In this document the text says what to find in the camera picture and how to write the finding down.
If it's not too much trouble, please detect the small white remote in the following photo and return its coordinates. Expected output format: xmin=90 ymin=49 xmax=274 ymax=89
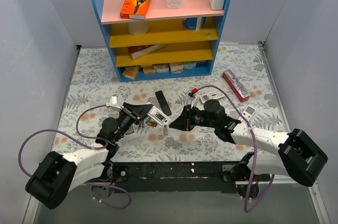
xmin=147 ymin=106 xmax=172 ymax=127

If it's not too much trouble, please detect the black slim remote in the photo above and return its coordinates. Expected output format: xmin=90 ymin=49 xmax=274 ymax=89
xmin=155 ymin=90 xmax=172 ymax=116

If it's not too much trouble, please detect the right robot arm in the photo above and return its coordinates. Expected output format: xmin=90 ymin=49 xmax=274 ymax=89
xmin=169 ymin=100 xmax=328 ymax=187

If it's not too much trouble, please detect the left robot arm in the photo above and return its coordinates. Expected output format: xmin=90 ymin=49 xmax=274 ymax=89
xmin=25 ymin=103 xmax=154 ymax=209

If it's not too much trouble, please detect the grey white remote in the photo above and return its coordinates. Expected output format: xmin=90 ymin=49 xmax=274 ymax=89
xmin=124 ymin=125 xmax=137 ymax=141

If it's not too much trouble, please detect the pile of coloured batteries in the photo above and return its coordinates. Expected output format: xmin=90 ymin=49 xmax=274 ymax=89
xmin=146 ymin=118 xmax=158 ymax=127

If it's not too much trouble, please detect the white air conditioner remote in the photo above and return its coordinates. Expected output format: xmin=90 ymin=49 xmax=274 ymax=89
xmin=200 ymin=90 xmax=225 ymax=104

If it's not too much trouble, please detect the white remote battery cover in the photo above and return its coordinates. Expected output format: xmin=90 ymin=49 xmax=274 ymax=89
xmin=242 ymin=105 xmax=256 ymax=121

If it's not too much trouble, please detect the yellow soap box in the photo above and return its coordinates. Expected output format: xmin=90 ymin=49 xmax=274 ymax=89
xmin=123 ymin=69 xmax=139 ymax=80

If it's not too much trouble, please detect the pale green small box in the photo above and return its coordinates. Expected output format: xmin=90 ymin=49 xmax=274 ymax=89
xmin=183 ymin=61 xmax=196 ymax=70

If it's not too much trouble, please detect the white orange small box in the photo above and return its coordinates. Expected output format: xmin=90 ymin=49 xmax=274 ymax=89
xmin=153 ymin=63 xmax=170 ymax=73

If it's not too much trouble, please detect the red toothpaste box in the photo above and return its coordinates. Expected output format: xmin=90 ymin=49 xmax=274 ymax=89
xmin=222 ymin=69 xmax=250 ymax=102

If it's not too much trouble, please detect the floral table mat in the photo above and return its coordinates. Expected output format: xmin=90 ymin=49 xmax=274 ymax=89
xmin=53 ymin=44 xmax=289 ymax=162

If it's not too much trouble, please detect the red white book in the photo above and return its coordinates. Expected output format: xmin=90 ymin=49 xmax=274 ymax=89
xmin=127 ymin=44 xmax=166 ymax=60

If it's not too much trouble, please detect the blue wooden shelf unit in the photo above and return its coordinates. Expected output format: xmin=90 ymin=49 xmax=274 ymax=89
xmin=91 ymin=0 xmax=231 ymax=82

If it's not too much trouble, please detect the blue white tin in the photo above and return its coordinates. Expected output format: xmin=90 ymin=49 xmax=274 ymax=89
xmin=182 ymin=17 xmax=206 ymax=31

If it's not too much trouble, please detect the orange razor box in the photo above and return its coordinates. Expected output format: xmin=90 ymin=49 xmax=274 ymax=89
xmin=120 ymin=0 xmax=151 ymax=20

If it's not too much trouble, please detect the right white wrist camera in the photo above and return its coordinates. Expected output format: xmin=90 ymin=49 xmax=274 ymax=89
xmin=186 ymin=88 xmax=200 ymax=107

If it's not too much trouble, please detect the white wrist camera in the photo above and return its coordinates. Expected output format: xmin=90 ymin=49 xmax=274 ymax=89
xmin=186 ymin=88 xmax=200 ymax=107
xmin=106 ymin=96 xmax=122 ymax=112

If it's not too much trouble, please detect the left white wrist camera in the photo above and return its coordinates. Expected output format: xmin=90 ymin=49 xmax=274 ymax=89
xmin=106 ymin=96 xmax=122 ymax=112

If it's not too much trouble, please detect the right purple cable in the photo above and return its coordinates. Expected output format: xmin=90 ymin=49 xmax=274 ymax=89
xmin=195 ymin=85 xmax=275 ymax=213

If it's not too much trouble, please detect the purple cable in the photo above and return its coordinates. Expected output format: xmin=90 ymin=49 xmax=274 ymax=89
xmin=17 ymin=102 xmax=132 ymax=210
xmin=195 ymin=85 xmax=275 ymax=213

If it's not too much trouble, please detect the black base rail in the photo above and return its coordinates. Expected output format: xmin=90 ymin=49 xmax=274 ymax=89
xmin=99 ymin=161 xmax=251 ymax=195

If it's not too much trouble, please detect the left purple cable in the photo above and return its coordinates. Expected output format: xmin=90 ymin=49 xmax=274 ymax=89
xmin=17 ymin=102 xmax=132 ymax=210

